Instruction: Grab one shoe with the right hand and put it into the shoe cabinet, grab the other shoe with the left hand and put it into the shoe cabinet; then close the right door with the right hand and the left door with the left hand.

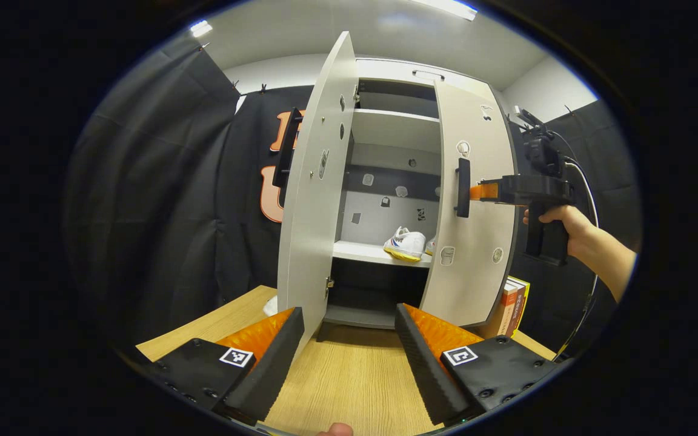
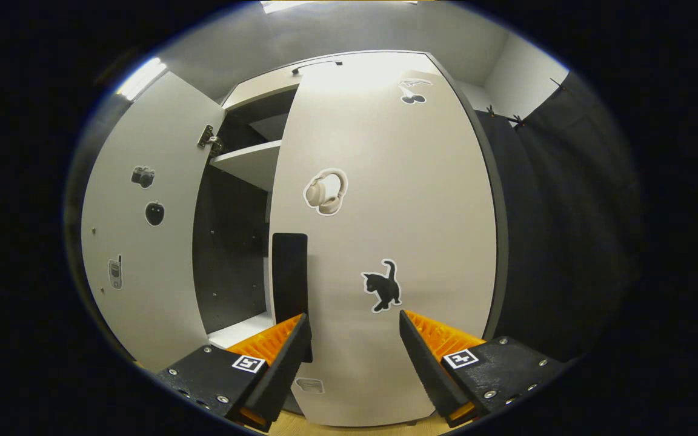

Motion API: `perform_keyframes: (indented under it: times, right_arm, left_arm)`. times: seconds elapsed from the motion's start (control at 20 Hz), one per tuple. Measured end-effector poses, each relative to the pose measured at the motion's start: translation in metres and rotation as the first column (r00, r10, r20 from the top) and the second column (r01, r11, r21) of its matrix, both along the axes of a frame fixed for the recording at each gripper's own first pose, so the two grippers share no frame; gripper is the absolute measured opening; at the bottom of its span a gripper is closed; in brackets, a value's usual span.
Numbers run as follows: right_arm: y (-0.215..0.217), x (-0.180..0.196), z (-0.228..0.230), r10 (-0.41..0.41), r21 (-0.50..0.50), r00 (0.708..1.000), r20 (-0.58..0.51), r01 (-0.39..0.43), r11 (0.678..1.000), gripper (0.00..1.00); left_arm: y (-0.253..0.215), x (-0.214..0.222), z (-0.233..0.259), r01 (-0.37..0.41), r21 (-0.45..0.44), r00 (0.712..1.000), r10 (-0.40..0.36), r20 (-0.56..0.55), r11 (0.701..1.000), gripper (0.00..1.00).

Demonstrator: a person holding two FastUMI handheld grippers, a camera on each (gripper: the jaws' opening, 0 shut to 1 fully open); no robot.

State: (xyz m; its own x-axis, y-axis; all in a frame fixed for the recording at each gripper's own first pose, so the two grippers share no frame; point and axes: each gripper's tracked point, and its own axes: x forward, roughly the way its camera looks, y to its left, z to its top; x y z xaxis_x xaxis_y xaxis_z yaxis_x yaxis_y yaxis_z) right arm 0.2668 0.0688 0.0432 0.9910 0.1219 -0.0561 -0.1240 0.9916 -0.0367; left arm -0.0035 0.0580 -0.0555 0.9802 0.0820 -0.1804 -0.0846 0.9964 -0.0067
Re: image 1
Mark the white shoe cabinet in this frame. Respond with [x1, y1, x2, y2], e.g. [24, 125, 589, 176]
[324, 58, 520, 331]

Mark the white cabinet drawer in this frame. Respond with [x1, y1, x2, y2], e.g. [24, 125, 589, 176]
[355, 58, 495, 91]

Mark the orange and white book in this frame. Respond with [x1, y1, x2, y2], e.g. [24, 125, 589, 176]
[487, 280, 518, 339]

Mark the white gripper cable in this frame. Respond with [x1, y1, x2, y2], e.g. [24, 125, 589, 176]
[558, 130, 601, 361]

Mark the white cabinet door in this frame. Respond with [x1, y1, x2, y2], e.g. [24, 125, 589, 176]
[419, 79, 518, 328]
[276, 31, 360, 358]

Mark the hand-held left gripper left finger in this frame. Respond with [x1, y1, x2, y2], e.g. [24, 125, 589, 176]
[149, 306, 305, 424]

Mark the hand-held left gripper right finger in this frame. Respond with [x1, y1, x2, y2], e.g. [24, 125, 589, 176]
[394, 303, 559, 426]

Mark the black door handle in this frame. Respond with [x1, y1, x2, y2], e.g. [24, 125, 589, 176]
[271, 108, 304, 190]
[453, 157, 472, 219]

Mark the yellow book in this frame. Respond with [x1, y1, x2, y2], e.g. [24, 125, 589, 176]
[516, 277, 531, 331]

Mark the brown book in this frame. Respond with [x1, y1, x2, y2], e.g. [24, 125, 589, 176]
[504, 279, 525, 337]

